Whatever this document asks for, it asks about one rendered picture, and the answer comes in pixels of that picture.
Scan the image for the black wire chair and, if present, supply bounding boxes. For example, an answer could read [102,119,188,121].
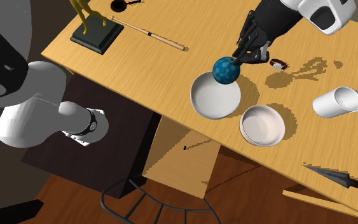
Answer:
[99,174,222,224]

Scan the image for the wooden baseball bat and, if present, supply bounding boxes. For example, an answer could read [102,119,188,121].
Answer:
[110,15,186,52]

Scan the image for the small white bowl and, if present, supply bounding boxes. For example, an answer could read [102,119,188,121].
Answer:
[238,104,286,148]

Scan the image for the gold figure on dark base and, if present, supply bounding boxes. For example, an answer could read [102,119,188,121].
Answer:
[69,0,125,56]

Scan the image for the large white bowl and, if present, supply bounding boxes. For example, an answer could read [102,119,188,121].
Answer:
[189,71,242,120]

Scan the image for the blue patterned ball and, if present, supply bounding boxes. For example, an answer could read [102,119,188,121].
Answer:
[212,56,241,85]

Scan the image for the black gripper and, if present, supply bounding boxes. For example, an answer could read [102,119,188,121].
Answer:
[232,0,304,66]

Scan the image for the white mug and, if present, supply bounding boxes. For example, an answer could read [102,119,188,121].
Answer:
[312,85,358,119]

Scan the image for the dark robot stand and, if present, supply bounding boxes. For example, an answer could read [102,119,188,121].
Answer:
[20,73,163,200]

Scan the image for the black frying pan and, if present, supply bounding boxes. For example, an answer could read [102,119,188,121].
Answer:
[110,0,142,13]

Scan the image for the light wooden desk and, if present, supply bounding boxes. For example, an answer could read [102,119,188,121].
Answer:
[40,0,358,223]

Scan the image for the black folded umbrella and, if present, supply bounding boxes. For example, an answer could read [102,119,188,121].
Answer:
[301,164,358,196]

